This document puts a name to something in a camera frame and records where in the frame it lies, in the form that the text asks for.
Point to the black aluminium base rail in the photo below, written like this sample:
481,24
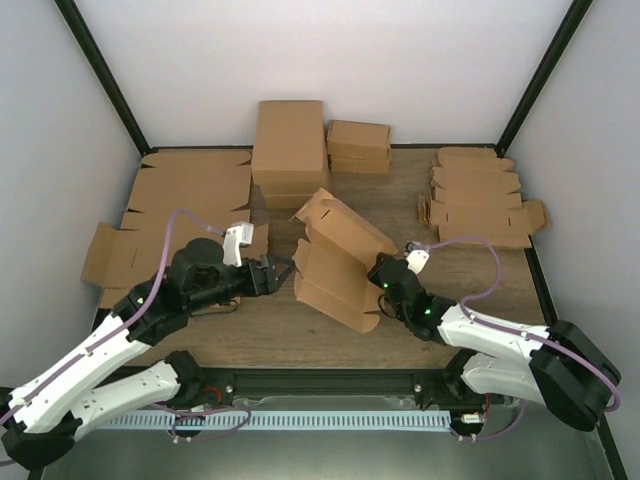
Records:
426,387

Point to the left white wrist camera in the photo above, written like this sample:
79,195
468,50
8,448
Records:
236,237

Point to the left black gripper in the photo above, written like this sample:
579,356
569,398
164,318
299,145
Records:
259,288

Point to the large folded cardboard box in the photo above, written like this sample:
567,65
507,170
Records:
289,152

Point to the large flat cardboard sheet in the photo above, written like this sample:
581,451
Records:
214,185

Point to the stack of flat cardboard blanks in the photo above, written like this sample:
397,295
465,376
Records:
475,193

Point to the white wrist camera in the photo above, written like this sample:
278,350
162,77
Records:
416,255
236,237

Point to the light blue cable duct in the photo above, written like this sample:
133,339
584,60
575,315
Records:
411,421

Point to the right black frame post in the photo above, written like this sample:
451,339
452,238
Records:
565,32

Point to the black frame post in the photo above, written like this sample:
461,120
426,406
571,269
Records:
565,32
92,53

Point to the small folded cardboard box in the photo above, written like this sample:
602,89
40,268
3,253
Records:
358,140

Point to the left black frame post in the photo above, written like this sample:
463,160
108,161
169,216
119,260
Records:
92,53

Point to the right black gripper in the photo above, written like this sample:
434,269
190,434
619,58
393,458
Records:
373,273

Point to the small cardboard box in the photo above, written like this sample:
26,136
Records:
358,140
333,260
368,165

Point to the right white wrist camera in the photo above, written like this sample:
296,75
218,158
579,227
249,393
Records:
416,255

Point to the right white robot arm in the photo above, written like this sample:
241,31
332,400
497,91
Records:
556,366

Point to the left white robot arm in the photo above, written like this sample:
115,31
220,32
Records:
44,418

